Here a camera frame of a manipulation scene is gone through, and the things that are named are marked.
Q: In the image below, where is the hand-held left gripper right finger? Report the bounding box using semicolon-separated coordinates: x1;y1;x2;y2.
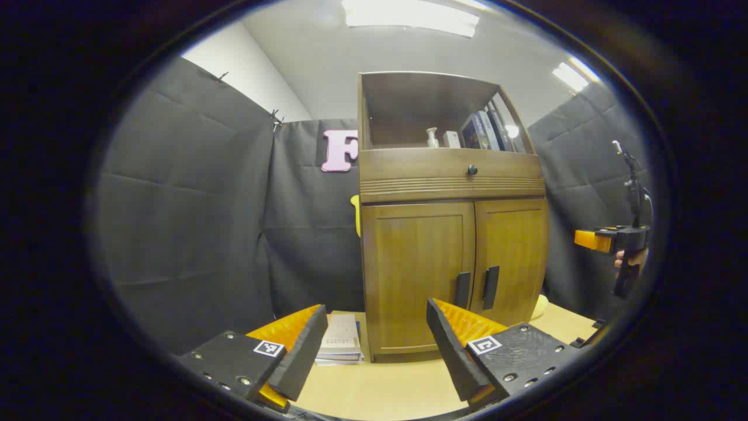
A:
426;298;576;410

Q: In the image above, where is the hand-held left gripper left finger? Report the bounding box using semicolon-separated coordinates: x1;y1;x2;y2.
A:
178;304;329;413

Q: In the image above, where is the wooden cabinet door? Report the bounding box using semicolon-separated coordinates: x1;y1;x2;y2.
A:
361;202;477;356
470;198;550;327

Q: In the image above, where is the brown wooden shoe cabinet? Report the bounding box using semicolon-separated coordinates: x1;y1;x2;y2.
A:
358;71;550;363

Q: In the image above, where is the wooden cabinet drawer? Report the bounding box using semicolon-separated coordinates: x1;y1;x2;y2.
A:
358;148;547;203

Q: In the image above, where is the stack of books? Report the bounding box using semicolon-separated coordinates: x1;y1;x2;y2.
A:
316;313;364;366

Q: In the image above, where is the grey book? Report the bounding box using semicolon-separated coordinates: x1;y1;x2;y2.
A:
477;111;499;151

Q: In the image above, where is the dark blue book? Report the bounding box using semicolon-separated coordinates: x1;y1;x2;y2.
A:
460;114;487;150

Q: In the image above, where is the black backdrop cloth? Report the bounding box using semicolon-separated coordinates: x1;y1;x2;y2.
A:
96;56;652;354

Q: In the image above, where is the small ceiling light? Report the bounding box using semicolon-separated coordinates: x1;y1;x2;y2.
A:
552;57;600;92

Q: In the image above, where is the large ceiling light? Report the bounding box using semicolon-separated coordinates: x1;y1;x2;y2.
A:
342;0;480;37

